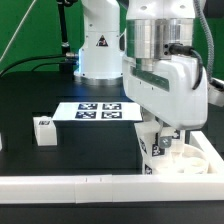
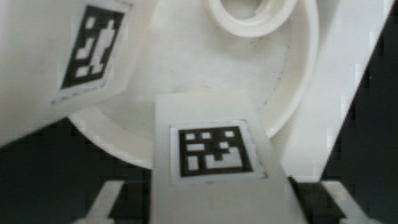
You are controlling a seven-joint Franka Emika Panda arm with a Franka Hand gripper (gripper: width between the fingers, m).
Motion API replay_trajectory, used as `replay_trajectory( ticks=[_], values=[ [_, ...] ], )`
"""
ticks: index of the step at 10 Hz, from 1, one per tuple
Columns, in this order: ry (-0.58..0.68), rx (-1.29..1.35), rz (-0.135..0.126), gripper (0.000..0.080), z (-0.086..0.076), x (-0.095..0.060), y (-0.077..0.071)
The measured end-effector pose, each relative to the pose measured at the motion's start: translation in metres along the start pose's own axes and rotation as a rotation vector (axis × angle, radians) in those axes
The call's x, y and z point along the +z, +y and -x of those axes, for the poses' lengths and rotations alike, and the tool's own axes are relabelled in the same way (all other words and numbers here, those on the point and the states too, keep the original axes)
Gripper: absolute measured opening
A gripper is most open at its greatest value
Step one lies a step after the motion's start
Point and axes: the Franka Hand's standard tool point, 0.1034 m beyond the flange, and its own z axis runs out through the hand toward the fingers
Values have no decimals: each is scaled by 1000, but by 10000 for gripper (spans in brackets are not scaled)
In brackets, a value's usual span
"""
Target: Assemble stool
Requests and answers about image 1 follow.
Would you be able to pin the white L-shaped fence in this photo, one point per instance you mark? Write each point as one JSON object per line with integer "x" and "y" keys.
{"x": 120, "y": 188}

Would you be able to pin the thin white rod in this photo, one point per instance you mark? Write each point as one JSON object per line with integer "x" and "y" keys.
{"x": 19, "y": 26}

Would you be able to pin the white block at left edge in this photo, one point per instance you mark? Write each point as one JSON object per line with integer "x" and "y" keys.
{"x": 0, "y": 142}

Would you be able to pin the white marker tag sheet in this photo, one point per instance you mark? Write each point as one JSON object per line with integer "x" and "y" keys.
{"x": 97, "y": 111}

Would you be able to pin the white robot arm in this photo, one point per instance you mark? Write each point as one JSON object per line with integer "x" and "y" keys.
{"x": 164, "y": 57}

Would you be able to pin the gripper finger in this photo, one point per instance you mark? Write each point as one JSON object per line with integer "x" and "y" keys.
{"x": 165, "y": 135}

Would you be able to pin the white round stool seat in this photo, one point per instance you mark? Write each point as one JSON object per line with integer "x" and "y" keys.
{"x": 185, "y": 159}

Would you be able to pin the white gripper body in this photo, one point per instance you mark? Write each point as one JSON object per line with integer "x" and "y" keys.
{"x": 168, "y": 91}

